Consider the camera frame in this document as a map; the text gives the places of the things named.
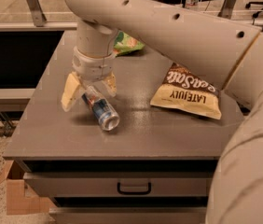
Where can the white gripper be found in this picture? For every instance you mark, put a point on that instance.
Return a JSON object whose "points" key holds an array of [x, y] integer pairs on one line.
{"points": [[91, 67]]}

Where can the red bull can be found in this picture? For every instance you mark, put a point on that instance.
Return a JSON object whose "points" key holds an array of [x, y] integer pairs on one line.
{"points": [[106, 115]]}

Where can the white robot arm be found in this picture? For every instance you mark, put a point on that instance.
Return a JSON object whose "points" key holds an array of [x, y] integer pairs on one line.
{"points": [[225, 53]]}

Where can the green snack bag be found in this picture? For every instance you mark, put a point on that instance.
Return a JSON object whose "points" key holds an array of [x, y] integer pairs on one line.
{"points": [[125, 44]]}

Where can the brown yellow chips bag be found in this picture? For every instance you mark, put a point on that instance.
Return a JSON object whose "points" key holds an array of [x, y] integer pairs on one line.
{"points": [[182, 90]]}

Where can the grey drawer cabinet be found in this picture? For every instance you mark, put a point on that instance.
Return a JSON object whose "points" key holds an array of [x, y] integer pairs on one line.
{"points": [[69, 159]]}

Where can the cardboard box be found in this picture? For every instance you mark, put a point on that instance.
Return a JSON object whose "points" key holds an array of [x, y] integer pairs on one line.
{"points": [[20, 197]]}

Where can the metal railing frame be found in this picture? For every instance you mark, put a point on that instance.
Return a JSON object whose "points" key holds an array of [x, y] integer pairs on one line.
{"points": [[56, 11]]}

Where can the black drawer handle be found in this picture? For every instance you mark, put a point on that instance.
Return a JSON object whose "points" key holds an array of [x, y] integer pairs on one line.
{"points": [[134, 189]]}

